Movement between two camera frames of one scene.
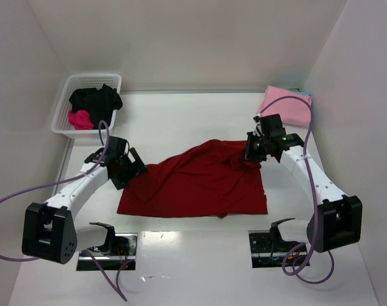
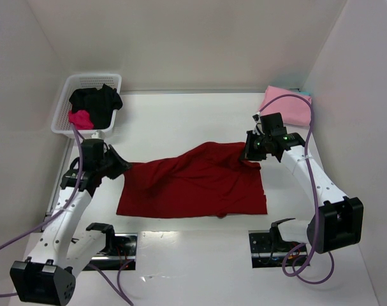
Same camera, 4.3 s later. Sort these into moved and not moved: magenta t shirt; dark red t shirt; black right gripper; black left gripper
Moved: black left gripper
Not moved: dark red t shirt; black right gripper; magenta t shirt
